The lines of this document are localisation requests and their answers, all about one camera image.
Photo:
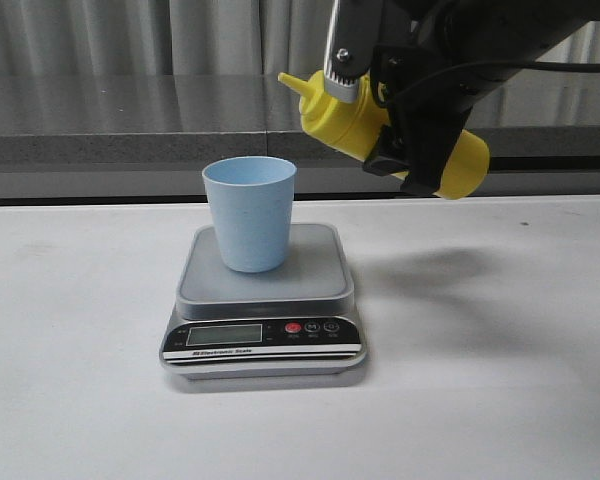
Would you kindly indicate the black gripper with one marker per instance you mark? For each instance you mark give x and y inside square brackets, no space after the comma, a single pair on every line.
[433,61]

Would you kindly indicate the yellow squeeze bottle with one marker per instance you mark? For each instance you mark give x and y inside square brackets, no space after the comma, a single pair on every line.
[345,125]

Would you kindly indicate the light blue plastic cup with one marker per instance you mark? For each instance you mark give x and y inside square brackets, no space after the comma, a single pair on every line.
[250,199]

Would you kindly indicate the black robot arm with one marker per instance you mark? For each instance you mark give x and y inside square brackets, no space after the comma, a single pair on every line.
[547,23]

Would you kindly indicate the digital kitchen scale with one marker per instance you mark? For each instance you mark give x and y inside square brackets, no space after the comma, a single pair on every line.
[298,319]

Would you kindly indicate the grey curtain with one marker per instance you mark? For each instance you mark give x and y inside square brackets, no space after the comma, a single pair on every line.
[99,38]

